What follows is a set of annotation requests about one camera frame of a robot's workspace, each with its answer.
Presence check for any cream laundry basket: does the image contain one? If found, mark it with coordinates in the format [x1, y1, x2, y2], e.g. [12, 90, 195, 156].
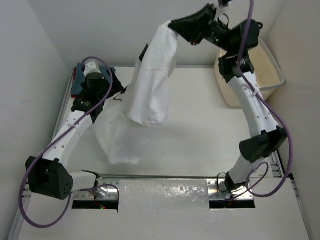
[213, 39, 285, 108]

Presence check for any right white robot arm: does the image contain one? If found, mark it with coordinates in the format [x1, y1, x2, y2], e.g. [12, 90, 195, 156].
[169, 0, 288, 193]

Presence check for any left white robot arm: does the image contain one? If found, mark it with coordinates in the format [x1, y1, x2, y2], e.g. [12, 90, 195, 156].
[25, 69, 124, 200]

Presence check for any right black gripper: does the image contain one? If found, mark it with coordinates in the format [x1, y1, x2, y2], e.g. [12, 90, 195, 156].
[169, 3, 235, 54]

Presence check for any white t shirt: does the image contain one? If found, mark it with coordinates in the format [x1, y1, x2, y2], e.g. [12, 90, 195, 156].
[93, 20, 179, 165]

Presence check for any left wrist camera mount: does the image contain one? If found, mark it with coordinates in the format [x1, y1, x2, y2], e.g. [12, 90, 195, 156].
[83, 59, 102, 77]

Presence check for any blue t shirt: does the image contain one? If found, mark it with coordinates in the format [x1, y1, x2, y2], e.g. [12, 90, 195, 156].
[76, 63, 111, 97]

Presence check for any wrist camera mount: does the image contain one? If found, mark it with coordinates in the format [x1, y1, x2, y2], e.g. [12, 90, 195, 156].
[83, 59, 102, 77]
[217, 0, 231, 11]

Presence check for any reflective foil panel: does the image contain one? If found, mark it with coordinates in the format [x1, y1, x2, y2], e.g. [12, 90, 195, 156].
[118, 179, 210, 213]

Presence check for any red t shirt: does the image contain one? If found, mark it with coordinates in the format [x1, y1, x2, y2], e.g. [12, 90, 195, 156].
[70, 67, 77, 98]

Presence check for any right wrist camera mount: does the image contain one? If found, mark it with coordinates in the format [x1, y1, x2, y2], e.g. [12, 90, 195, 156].
[217, 0, 231, 11]

